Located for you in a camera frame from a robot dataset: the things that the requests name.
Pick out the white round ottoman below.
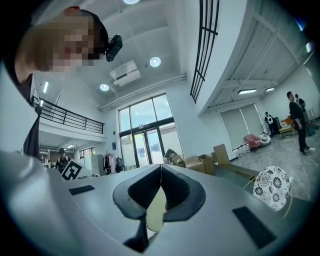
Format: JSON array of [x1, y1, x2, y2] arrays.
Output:
[[259, 133, 273, 147]]

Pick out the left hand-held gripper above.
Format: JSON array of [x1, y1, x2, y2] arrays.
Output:
[[60, 160, 101, 182]]

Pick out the glass entrance door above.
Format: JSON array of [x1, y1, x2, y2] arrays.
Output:
[[118, 93, 186, 171]]

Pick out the crumpled open cardboard box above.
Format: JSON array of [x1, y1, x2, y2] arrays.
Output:
[[163, 148, 185, 162]]

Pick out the black and white patterned plate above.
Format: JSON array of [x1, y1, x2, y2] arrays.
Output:
[[241, 165, 294, 220]]

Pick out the black mezzanine railing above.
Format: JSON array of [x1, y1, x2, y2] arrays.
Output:
[[38, 97, 106, 135]]

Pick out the yellow cloth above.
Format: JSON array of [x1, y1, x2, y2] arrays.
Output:
[[145, 185, 168, 232]]

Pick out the grey roller blind window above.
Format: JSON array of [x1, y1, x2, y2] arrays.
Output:
[[219, 103, 265, 151]]

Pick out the dark green bag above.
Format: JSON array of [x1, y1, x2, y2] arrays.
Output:
[[305, 121, 318, 137]]

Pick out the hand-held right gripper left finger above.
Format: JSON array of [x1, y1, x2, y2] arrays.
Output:
[[0, 149, 162, 256]]

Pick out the grey metal locker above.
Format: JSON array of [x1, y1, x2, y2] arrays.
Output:
[[83, 154, 105, 176]]

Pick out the ceiling air conditioner unit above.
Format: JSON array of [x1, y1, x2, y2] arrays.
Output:
[[108, 60, 142, 88]]

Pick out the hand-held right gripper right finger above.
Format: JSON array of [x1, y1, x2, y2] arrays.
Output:
[[149, 163, 298, 256]]

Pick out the person's head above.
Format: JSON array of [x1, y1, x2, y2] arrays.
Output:
[[14, 6, 109, 76]]

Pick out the tall open cardboard box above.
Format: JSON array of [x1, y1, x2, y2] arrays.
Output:
[[198, 153, 216, 176]]

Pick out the pink armchair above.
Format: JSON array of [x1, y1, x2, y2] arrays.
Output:
[[244, 134, 261, 153]]

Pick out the clothes rack with garments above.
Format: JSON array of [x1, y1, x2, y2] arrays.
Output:
[[103, 149, 125, 176]]

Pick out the large open cardboard box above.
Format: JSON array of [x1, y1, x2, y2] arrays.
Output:
[[163, 156, 186, 169]]

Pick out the closed cardboard box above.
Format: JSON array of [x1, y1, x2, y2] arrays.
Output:
[[184, 154, 207, 174]]

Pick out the flat cardboard panel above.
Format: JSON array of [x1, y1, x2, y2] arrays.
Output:
[[212, 143, 230, 166]]

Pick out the wooden sofa orange cushions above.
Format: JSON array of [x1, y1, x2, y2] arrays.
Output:
[[279, 115, 297, 140]]

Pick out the cardboard boxes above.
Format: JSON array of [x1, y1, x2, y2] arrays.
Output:
[[216, 161, 261, 181]]

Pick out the black head-mounted camera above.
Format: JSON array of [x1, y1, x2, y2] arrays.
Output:
[[104, 34, 124, 63]]

